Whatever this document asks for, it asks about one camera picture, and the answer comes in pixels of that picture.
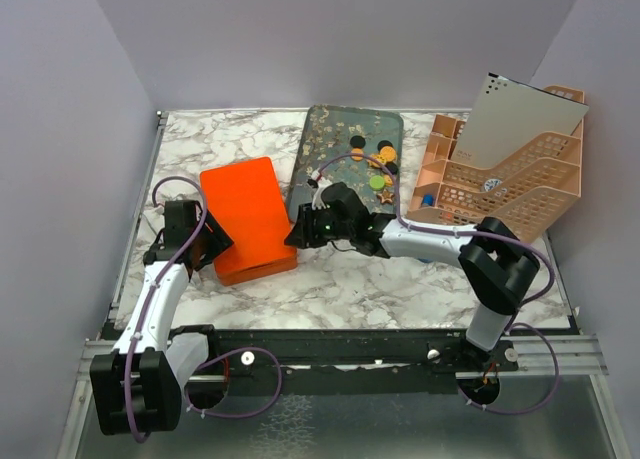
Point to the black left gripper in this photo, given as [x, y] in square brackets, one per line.
[220, 240]

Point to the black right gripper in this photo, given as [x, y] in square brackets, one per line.
[303, 234]

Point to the orange tin lid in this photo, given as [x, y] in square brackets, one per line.
[245, 199]

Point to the orange cookie tin box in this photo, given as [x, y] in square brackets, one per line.
[233, 269]

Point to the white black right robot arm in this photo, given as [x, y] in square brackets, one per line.
[499, 267]

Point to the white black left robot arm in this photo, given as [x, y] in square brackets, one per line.
[138, 385]

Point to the green macaron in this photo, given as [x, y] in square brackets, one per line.
[377, 183]

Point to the brown star cookie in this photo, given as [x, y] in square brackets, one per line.
[386, 197]

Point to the orange round cookie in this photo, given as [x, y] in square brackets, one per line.
[357, 154]

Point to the blue floral serving tray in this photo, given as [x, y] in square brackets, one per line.
[326, 134]

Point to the black sandwich cookie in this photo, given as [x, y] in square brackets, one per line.
[392, 168]
[384, 143]
[357, 142]

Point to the yellow lotus slice cookie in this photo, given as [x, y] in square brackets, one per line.
[376, 161]

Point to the tan round dotted cookie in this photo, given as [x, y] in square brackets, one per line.
[388, 153]

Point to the blue white round jar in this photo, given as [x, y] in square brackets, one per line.
[491, 183]

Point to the peach plastic desk organizer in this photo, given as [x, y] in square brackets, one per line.
[540, 182]

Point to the grey notebook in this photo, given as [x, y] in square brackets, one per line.
[506, 116]

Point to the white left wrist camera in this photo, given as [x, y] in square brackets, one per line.
[196, 279]

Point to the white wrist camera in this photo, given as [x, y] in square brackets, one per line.
[196, 279]
[319, 184]

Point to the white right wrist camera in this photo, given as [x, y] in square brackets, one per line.
[319, 184]

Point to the black metal base rail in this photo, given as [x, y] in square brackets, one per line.
[346, 362]

